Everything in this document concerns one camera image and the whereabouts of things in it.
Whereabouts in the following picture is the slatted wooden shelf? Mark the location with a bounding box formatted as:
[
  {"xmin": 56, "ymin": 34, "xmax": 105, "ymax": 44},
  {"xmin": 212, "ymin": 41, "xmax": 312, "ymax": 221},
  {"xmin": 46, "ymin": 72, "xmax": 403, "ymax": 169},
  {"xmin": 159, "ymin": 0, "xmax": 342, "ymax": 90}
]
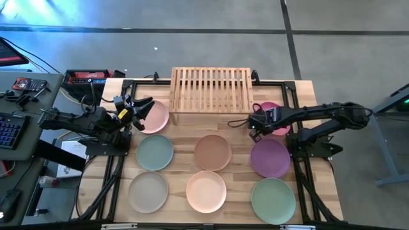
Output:
[{"xmin": 168, "ymin": 66, "xmax": 255, "ymax": 126}]

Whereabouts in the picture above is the grey metal table stand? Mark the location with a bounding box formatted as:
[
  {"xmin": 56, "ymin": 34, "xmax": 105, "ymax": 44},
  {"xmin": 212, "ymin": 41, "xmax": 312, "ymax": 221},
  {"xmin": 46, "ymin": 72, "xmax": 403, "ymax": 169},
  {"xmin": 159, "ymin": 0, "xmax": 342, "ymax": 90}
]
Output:
[{"xmin": 370, "ymin": 83, "xmax": 409, "ymax": 187}]

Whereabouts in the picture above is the smartphone with red case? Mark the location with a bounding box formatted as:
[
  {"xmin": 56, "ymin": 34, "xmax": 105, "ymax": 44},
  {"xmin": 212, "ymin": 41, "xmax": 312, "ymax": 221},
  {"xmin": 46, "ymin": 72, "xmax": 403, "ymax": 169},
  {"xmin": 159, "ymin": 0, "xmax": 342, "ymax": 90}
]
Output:
[{"xmin": 12, "ymin": 77, "xmax": 48, "ymax": 93}]

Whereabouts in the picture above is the black monitor cable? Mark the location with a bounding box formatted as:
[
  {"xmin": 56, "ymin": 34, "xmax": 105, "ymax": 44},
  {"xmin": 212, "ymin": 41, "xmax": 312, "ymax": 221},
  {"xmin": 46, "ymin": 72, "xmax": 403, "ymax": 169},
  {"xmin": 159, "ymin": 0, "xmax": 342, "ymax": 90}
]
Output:
[{"xmin": 2, "ymin": 37, "xmax": 62, "ymax": 75}]

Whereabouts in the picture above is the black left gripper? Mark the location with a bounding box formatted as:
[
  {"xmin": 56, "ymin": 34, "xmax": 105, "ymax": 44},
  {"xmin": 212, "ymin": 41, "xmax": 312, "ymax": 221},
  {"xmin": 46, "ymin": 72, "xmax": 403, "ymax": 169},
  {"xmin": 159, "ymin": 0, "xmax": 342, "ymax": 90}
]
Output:
[{"xmin": 113, "ymin": 95, "xmax": 157, "ymax": 131}]

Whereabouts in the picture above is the beige grey plate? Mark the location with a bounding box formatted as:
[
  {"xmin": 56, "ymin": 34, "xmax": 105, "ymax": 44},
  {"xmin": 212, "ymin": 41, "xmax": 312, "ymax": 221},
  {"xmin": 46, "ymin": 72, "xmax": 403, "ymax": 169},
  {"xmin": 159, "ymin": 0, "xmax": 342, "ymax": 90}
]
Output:
[{"xmin": 128, "ymin": 171, "xmax": 169, "ymax": 214}]

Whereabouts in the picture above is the mint green plate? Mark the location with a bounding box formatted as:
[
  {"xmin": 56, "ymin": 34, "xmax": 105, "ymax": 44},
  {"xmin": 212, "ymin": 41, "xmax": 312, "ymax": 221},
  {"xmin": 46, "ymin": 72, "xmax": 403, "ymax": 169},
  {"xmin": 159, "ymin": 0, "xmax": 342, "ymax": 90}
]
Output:
[{"xmin": 251, "ymin": 177, "xmax": 297, "ymax": 226}]

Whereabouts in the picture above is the terracotta brown plate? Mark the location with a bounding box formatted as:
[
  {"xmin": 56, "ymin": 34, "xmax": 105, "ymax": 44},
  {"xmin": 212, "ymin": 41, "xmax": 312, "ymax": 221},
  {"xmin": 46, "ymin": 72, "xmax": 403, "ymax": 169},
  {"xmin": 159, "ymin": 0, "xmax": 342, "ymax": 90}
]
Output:
[{"xmin": 194, "ymin": 134, "xmax": 233, "ymax": 172}]

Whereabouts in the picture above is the teal plate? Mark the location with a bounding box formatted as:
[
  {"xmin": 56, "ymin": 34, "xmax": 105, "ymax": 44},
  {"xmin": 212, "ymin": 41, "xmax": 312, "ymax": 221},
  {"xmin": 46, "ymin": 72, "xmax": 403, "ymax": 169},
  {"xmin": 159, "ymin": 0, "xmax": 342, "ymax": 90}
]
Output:
[{"xmin": 135, "ymin": 134, "xmax": 174, "ymax": 172}]

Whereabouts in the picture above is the black computer mouse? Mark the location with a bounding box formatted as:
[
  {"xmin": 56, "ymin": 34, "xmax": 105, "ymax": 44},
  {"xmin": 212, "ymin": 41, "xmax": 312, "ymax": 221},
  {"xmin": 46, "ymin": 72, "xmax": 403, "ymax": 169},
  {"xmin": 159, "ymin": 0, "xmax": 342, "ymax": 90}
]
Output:
[{"xmin": 0, "ymin": 188, "xmax": 22, "ymax": 224}]

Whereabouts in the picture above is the black clamp tool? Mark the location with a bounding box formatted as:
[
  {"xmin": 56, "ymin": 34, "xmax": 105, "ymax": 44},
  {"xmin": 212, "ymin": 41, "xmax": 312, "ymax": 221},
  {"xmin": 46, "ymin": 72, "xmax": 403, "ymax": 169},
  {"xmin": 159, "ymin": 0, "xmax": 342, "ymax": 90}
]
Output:
[{"xmin": 15, "ymin": 86, "xmax": 52, "ymax": 109}]

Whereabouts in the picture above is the light pink plate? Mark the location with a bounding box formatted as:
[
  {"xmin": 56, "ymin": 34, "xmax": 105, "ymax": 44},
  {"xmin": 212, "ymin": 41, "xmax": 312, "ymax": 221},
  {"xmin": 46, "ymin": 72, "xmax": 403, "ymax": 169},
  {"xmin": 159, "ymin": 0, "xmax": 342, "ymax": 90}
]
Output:
[{"xmin": 137, "ymin": 100, "xmax": 170, "ymax": 134}]

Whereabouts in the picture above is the white paper box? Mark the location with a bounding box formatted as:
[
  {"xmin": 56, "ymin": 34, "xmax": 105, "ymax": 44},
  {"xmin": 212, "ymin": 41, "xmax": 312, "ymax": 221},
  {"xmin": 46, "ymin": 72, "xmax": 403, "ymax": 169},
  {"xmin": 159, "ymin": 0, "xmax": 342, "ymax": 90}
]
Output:
[{"xmin": 56, "ymin": 140, "xmax": 88, "ymax": 179}]

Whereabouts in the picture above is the black flat bar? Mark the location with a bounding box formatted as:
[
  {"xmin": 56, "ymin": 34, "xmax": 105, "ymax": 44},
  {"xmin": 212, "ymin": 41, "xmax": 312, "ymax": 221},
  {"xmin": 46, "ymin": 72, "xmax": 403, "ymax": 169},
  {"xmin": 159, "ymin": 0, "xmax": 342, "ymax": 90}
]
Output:
[{"xmin": 33, "ymin": 139, "xmax": 87, "ymax": 172}]

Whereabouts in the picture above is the black keyboard with backlight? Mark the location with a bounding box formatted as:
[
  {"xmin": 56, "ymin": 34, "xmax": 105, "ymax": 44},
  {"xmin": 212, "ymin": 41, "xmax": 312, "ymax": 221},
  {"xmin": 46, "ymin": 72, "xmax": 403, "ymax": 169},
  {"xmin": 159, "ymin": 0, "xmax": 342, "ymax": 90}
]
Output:
[{"xmin": 0, "ymin": 112, "xmax": 31, "ymax": 150}]

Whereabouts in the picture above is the computer monitor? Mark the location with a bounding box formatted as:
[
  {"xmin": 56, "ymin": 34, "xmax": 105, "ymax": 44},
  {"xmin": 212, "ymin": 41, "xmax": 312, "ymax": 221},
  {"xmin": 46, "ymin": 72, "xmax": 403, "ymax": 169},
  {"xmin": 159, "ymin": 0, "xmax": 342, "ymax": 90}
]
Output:
[{"xmin": 0, "ymin": 36, "xmax": 29, "ymax": 67}]

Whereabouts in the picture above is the grey side desk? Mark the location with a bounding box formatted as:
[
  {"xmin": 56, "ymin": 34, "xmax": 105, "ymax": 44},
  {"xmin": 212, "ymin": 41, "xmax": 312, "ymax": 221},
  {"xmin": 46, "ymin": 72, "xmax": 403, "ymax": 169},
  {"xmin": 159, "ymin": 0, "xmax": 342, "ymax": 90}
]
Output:
[{"xmin": 0, "ymin": 70, "xmax": 65, "ymax": 227}]

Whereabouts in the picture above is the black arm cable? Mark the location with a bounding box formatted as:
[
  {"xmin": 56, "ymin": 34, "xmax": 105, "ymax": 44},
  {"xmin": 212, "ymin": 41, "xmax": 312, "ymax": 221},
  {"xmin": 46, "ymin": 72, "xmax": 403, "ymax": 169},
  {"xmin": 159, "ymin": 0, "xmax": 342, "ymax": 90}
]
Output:
[
  {"xmin": 79, "ymin": 82, "xmax": 98, "ymax": 115},
  {"xmin": 227, "ymin": 117, "xmax": 253, "ymax": 128}
]

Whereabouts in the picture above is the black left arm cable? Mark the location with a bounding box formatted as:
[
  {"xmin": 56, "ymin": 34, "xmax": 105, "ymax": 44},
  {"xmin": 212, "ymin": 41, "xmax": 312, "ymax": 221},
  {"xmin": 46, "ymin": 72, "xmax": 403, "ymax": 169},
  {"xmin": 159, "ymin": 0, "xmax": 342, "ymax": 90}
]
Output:
[{"xmin": 79, "ymin": 82, "xmax": 98, "ymax": 115}]

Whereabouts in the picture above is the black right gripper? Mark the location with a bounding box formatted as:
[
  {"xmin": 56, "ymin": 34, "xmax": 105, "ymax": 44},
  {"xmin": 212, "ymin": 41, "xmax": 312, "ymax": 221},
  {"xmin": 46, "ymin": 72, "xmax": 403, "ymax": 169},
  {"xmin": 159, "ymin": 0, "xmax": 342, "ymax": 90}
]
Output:
[{"xmin": 248, "ymin": 107, "xmax": 278, "ymax": 143}]

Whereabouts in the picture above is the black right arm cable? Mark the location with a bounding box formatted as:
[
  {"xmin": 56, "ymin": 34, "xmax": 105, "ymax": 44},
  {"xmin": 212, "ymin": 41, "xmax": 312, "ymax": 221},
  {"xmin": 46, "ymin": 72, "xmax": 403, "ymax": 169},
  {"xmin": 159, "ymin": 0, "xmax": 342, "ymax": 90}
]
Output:
[{"xmin": 227, "ymin": 117, "xmax": 253, "ymax": 128}]

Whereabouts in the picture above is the peach plate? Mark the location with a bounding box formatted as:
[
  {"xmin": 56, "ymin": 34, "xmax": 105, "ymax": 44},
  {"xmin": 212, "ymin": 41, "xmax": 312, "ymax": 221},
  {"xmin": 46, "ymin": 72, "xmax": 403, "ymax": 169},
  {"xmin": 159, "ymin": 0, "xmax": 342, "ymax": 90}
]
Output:
[{"xmin": 185, "ymin": 170, "xmax": 228, "ymax": 214}]

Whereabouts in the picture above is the purple plate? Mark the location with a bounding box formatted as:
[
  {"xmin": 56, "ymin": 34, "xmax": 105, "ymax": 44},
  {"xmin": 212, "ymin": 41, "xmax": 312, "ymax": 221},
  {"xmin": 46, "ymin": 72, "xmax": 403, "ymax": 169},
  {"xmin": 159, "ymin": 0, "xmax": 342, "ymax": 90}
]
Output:
[{"xmin": 250, "ymin": 138, "xmax": 291, "ymax": 179}]

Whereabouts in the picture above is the magenta plate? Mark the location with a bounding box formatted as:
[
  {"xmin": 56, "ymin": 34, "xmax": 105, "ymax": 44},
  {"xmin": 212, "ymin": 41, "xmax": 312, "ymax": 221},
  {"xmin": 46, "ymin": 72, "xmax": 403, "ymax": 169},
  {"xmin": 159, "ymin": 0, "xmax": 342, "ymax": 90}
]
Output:
[{"xmin": 260, "ymin": 101, "xmax": 291, "ymax": 137}]

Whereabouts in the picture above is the red and black equipment box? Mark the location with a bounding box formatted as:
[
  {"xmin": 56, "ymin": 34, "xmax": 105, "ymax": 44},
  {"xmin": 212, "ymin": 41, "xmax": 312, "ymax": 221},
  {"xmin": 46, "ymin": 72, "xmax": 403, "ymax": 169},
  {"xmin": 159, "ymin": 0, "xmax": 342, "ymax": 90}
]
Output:
[{"xmin": 62, "ymin": 69, "xmax": 114, "ymax": 96}]

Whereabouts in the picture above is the white edge bracket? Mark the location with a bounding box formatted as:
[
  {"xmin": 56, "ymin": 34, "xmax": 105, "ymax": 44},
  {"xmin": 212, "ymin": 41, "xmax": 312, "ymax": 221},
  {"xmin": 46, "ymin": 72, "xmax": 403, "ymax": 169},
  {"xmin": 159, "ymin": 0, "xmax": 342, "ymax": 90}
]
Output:
[
  {"xmin": 101, "ymin": 223, "xmax": 138, "ymax": 230},
  {"xmin": 280, "ymin": 224, "xmax": 316, "ymax": 230}
]

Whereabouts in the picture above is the clear plastic bottle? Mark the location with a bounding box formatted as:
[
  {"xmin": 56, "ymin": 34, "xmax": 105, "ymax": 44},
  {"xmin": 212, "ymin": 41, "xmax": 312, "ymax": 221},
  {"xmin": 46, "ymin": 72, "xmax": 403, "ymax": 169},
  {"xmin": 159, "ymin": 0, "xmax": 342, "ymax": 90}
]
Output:
[{"xmin": 38, "ymin": 175, "xmax": 60, "ymax": 188}]

